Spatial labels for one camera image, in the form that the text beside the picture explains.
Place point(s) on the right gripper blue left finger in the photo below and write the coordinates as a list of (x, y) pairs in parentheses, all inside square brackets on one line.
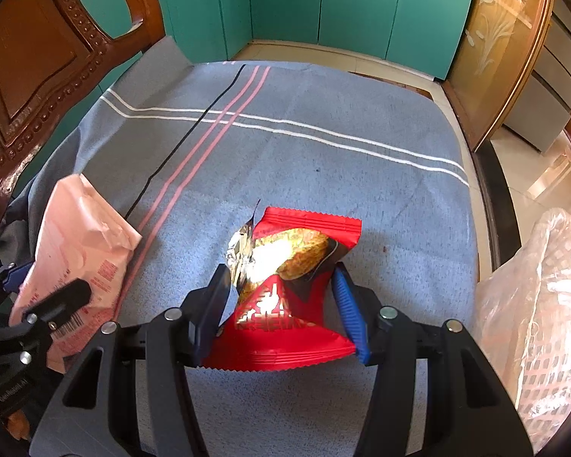
[(202, 310)]

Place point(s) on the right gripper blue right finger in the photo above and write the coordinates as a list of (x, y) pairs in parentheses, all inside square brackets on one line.
[(358, 309)]

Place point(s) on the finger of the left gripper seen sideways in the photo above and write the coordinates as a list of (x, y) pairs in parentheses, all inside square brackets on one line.
[(58, 307)]

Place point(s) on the pink paper bag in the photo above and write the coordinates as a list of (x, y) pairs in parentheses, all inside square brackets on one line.
[(81, 236)]

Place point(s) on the red snack wrapper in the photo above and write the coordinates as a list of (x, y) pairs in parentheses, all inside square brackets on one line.
[(282, 269)]

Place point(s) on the white lattice trash basket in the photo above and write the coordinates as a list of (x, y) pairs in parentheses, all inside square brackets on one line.
[(522, 322)]

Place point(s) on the teal kitchen cabinets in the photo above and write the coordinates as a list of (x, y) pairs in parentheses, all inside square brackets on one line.
[(422, 35)]

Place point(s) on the blue striped tablecloth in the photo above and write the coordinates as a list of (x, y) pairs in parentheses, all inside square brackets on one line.
[(187, 153)]

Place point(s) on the brown wooden chair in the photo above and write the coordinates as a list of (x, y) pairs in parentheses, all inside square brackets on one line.
[(52, 55)]

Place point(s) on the wooden glass door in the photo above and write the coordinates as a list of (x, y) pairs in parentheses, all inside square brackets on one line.
[(500, 44)]

